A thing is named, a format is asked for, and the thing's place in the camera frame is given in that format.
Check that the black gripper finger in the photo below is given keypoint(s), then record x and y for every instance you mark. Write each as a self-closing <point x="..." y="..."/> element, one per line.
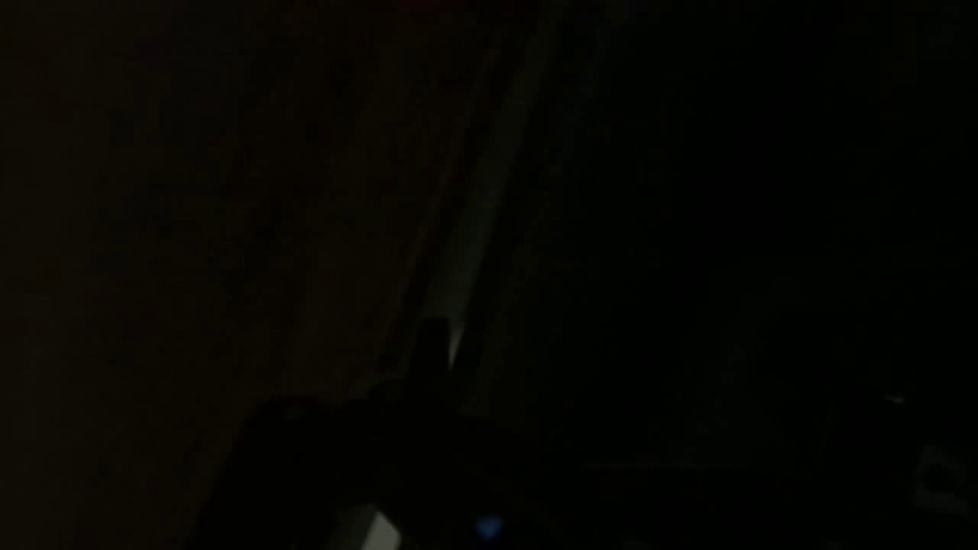
<point x="431" y="354"/>

